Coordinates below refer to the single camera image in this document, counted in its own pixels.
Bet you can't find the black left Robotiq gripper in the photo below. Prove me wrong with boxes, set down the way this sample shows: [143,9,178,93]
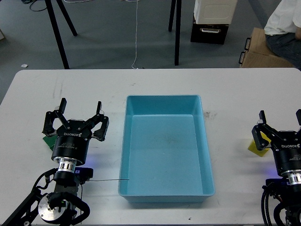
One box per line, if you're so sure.
[42,98,109,165]

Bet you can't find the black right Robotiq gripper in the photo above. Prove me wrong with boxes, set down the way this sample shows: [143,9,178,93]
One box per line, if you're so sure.
[252,109,301,176]

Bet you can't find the green block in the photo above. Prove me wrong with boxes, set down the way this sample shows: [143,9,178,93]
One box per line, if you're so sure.
[43,135,57,151]

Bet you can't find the yellow block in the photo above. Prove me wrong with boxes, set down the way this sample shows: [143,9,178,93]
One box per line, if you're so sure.
[248,132,271,157]

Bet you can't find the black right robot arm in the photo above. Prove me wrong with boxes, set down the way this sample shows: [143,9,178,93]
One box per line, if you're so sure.
[252,110,301,226]

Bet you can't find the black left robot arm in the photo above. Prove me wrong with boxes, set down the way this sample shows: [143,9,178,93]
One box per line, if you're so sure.
[3,98,109,226]

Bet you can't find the blue plastic box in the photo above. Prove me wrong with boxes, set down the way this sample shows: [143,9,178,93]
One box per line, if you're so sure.
[119,95,215,203]

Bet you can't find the white appliance box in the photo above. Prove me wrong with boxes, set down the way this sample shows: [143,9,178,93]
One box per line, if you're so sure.
[194,0,238,24]

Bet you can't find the seated person white shirt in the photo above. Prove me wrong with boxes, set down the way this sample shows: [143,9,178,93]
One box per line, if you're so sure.
[264,0,301,70]

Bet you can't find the black storage crate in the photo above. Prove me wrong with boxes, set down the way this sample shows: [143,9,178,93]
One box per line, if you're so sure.
[190,22,229,45]

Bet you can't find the black tripod left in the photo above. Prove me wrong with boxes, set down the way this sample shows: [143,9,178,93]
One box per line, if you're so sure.
[45,0,78,69]

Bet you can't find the black tripod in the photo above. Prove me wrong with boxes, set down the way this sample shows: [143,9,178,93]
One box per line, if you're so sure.
[168,0,182,66]
[45,0,78,69]

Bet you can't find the black tripod right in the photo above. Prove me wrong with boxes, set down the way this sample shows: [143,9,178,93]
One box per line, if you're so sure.
[168,0,182,66]

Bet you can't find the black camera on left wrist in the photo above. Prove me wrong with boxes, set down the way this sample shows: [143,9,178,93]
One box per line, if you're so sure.
[75,167,94,183]

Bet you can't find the thin black cable tie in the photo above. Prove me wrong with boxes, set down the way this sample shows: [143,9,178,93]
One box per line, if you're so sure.
[89,178,129,182]

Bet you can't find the cardboard box with handles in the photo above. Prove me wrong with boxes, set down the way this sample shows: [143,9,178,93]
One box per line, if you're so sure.
[238,28,294,68]

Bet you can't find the black cable on floor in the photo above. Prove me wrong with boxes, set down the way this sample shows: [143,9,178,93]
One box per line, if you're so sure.
[21,0,48,12]

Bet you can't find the white cable on floor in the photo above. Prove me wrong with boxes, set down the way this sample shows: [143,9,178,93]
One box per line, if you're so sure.
[63,0,140,70]

